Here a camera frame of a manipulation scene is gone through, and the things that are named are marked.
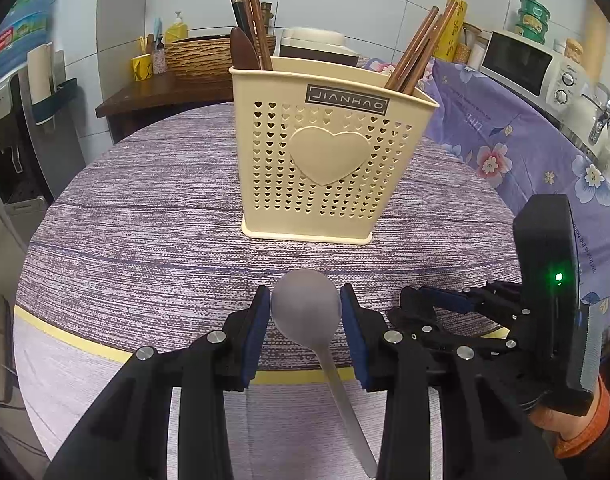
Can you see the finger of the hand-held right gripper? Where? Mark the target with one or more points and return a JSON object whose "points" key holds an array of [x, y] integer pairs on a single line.
{"points": [[435, 327], [450, 300]]}

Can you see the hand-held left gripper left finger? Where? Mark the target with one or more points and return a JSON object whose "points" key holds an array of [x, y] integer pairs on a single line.
{"points": [[252, 340]]}

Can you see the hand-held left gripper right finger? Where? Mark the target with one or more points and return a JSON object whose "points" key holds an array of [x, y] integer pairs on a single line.
{"points": [[355, 345]]}

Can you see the matte grey spoon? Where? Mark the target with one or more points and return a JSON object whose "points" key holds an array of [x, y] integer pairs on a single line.
{"points": [[305, 305]]}

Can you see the cream perforated utensil holder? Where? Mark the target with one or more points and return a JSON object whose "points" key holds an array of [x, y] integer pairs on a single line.
{"points": [[330, 200]]}

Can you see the dark wooden spoon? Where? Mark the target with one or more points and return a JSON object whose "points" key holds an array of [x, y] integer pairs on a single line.
{"points": [[241, 52]]}

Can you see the black chopstick with gold band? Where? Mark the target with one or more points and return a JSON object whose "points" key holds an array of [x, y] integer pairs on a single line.
{"points": [[238, 5]]}

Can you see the person's right forearm orange sleeve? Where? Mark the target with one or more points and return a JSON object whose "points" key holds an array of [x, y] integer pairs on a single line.
{"points": [[592, 425]]}

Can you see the person's right hand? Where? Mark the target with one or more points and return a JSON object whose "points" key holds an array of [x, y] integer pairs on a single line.
{"points": [[552, 422]]}

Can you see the purple floral cloth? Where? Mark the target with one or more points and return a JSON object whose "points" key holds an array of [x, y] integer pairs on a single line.
{"points": [[510, 150]]}

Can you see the chrome faucet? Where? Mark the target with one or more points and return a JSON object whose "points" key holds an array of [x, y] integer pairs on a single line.
{"points": [[601, 115]]}

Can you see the striped purple tablecloth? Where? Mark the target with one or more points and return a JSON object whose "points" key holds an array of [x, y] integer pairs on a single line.
{"points": [[135, 235]]}

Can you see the white microwave oven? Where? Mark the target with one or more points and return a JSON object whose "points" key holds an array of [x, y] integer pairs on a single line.
{"points": [[515, 65]]}

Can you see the glass jar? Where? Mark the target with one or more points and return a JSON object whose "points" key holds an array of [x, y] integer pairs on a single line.
{"points": [[465, 45]]}

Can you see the green stacked containers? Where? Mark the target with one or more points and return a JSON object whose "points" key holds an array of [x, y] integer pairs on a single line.
{"points": [[532, 17]]}

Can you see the yellow roll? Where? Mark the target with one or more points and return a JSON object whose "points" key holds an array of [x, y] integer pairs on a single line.
{"points": [[452, 25]]}

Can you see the dark wooden side cabinet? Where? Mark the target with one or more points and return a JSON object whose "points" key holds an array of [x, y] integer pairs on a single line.
{"points": [[150, 92]]}

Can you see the woven wicker basket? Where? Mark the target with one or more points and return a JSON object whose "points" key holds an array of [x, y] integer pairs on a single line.
{"points": [[205, 57]]}

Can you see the white and brown rice cooker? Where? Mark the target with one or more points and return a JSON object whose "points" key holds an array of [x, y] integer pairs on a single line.
{"points": [[315, 45]]}

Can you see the yellow mug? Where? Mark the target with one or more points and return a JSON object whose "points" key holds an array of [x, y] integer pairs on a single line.
{"points": [[141, 67]]}

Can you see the small floral bottle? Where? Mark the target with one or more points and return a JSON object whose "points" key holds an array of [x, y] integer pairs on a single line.
{"points": [[159, 60]]}

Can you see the white water dispenser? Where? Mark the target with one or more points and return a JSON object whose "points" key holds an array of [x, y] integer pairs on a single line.
{"points": [[15, 150]]}

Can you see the dark green cup holder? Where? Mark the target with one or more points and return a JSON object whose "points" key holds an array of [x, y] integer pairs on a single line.
{"points": [[60, 100]]}

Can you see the yellow soap bottle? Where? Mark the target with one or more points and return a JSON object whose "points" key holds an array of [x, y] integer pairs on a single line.
{"points": [[176, 30]]}

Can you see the white paper cup stack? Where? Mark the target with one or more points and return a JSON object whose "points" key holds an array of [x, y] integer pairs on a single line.
{"points": [[39, 75]]}

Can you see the blue water bottle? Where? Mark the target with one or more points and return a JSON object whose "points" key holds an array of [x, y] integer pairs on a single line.
{"points": [[15, 25]]}

